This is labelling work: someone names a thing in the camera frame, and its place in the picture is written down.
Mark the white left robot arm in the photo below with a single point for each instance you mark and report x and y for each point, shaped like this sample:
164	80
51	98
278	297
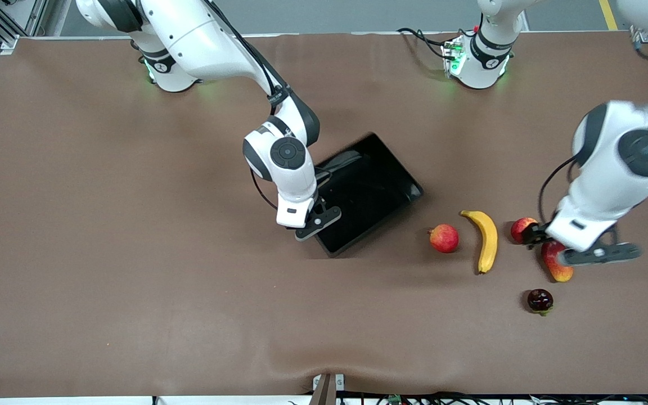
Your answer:
611	169

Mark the yellow banana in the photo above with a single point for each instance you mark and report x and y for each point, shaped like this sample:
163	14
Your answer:
490	236

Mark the aluminium frame with black rails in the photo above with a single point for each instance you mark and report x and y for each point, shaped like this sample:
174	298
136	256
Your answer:
34	17

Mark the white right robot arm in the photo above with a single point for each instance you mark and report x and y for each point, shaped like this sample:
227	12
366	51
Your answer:
200	39

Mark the black plastic box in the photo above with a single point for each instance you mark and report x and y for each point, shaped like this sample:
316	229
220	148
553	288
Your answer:
369	185

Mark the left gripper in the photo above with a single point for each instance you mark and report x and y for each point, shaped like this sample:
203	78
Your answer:
536	233

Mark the brown table mat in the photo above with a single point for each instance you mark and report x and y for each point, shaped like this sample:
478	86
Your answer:
133	281

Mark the red yellow mango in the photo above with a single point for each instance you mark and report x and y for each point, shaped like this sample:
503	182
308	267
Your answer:
560	273

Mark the pinkish red apple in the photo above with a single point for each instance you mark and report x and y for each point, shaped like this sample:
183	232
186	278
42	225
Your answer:
444	238

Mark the dark red apple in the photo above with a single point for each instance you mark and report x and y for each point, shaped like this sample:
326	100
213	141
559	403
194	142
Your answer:
521	228

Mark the grey bracket with brown post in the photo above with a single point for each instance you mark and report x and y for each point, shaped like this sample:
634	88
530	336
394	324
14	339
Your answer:
327	391

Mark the dark purple mangosteen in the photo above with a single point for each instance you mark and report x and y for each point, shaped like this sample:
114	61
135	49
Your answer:
540	300

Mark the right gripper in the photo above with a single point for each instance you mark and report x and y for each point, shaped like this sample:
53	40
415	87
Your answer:
318	208

